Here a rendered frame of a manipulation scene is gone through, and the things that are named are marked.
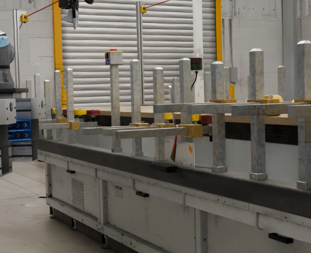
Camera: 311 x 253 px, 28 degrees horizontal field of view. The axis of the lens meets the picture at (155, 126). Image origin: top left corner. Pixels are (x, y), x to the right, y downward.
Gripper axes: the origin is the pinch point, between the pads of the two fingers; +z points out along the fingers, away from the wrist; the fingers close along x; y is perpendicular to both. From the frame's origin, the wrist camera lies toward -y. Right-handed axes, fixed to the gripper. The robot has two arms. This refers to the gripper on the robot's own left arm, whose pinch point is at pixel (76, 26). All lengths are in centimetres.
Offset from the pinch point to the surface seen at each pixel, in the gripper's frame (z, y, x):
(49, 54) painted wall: -37, 177, -760
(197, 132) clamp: 48, -54, 41
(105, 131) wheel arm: 47, -16, 29
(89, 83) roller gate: 12, 116, -791
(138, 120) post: 44, -27, -9
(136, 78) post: 24.1, -26.3, -9.1
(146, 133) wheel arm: 47, -34, 48
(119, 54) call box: 11.4, -16.2, -31.2
